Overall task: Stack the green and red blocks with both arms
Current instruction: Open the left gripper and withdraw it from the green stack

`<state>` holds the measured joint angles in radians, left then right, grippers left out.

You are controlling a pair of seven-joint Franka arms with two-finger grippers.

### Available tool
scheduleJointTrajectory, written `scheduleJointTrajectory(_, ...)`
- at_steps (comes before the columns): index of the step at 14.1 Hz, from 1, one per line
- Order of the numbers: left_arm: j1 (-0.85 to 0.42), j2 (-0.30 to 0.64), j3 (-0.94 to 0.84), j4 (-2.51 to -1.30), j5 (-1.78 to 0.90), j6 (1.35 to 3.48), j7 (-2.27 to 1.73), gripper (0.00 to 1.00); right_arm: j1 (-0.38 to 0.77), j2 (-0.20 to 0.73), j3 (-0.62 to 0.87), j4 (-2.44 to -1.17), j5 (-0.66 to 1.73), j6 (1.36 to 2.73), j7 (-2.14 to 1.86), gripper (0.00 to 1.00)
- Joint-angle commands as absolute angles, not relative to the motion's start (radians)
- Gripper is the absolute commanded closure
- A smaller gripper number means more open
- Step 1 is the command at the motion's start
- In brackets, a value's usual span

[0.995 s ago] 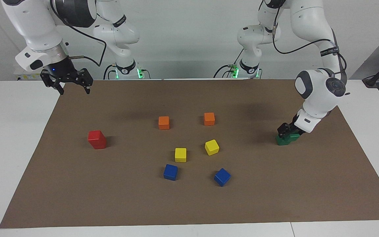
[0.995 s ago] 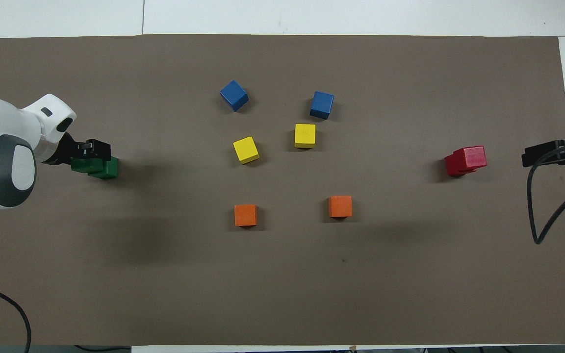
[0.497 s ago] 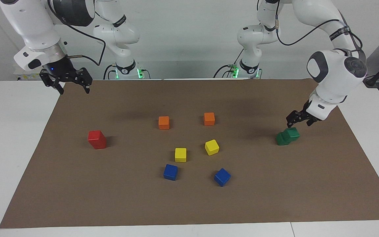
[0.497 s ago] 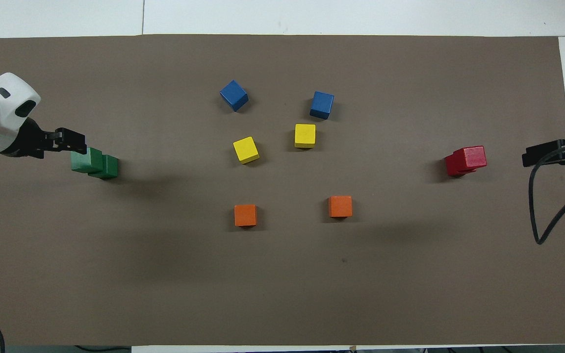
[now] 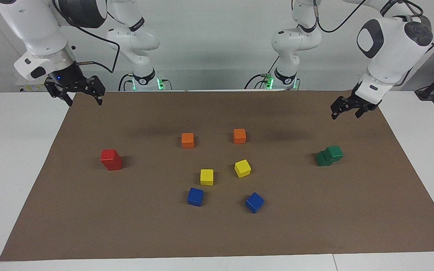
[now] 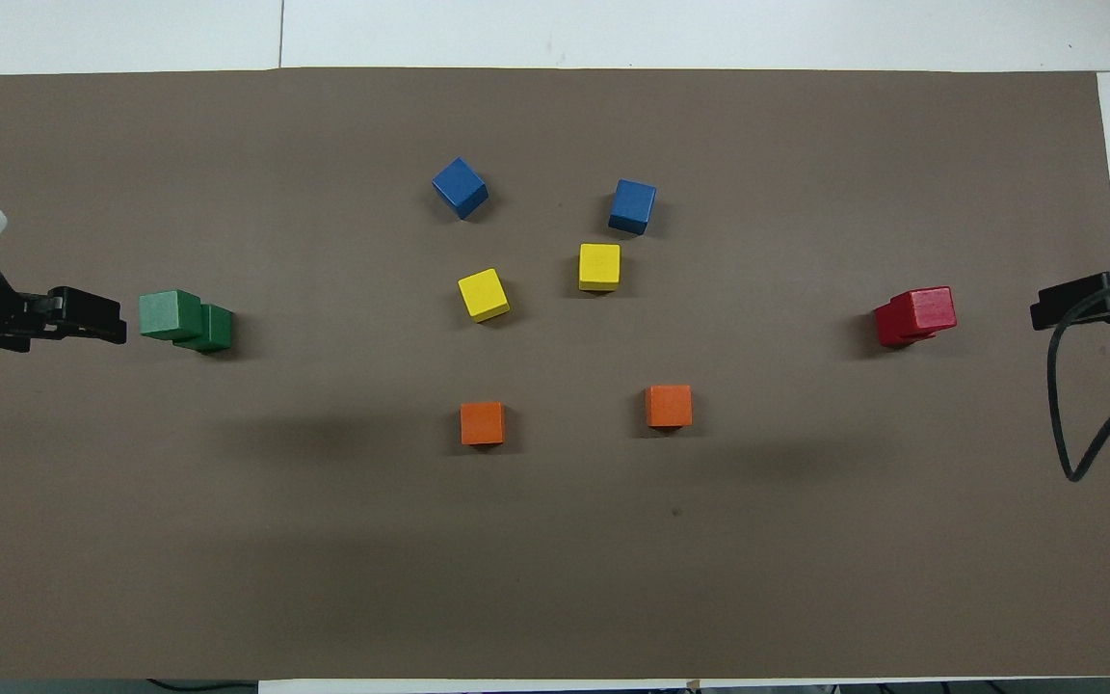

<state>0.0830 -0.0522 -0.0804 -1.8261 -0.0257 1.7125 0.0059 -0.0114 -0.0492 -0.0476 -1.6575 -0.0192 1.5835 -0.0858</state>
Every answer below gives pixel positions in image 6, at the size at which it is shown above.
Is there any green wooden cube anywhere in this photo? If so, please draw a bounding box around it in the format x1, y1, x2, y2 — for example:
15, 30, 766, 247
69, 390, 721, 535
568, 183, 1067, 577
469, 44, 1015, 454
172, 304, 234, 355
139, 290, 204, 341

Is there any red wooden cube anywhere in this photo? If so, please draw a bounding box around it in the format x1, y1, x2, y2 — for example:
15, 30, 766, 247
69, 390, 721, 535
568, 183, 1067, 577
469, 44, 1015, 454
874, 301, 938, 349
890, 286, 958, 336

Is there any blue wooden cube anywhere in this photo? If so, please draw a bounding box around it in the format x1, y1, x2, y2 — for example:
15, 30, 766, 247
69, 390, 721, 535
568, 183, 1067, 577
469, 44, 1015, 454
432, 156, 489, 221
608, 178, 658, 236

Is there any yellow wooden cube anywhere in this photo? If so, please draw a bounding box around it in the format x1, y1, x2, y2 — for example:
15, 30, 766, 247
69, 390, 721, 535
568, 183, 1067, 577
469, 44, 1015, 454
457, 267, 511, 324
578, 243, 621, 292

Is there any orange wooden cube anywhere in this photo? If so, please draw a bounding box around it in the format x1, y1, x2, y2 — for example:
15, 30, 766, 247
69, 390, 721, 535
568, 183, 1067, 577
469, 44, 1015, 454
460, 401, 506, 447
645, 384, 694, 431

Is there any brown table mat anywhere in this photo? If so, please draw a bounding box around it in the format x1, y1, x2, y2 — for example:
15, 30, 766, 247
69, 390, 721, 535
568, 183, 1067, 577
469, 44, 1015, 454
0, 67, 1110, 681

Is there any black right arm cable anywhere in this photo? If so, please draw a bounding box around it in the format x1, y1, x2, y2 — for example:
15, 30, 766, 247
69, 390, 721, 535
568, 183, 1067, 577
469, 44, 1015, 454
1045, 273, 1110, 483

